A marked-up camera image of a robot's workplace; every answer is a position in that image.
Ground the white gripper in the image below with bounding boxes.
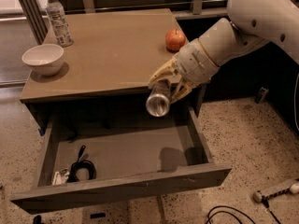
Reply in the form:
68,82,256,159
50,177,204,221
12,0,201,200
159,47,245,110
148,38,219,104

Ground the silver blue redbull can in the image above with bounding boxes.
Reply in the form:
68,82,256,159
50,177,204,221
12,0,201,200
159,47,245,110
146,79,171,117

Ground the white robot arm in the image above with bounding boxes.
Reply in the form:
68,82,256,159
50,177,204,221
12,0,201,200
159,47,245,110
149,0,299,103

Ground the grey cabinet with tan top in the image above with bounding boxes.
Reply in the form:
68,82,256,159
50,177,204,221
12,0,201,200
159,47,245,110
21,9,205,134

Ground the open grey top drawer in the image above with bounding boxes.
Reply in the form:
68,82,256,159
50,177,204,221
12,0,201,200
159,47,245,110
11,116,232,214

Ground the red apple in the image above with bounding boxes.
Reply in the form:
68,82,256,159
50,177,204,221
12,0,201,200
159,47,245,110
165,29,186,51

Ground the small dark floor device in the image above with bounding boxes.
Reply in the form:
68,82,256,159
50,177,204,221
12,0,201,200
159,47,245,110
254,87,269,104

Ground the white ceramic bowl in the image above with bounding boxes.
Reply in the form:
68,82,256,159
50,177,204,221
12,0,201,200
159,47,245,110
21,44,64,76

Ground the clear plastic water bottle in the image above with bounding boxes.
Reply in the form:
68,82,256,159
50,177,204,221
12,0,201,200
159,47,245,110
45,0,74,48

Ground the small white packet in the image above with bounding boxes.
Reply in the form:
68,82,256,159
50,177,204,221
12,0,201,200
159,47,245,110
51,169,69,185

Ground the white power strip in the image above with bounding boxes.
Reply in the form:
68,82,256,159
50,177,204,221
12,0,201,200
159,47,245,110
253,178,299,203

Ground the coiled black cable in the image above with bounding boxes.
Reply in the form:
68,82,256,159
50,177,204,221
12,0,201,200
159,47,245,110
66,145,97,183

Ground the black floor cable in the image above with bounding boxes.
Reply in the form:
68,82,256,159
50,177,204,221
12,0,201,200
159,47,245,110
205,199,283,224

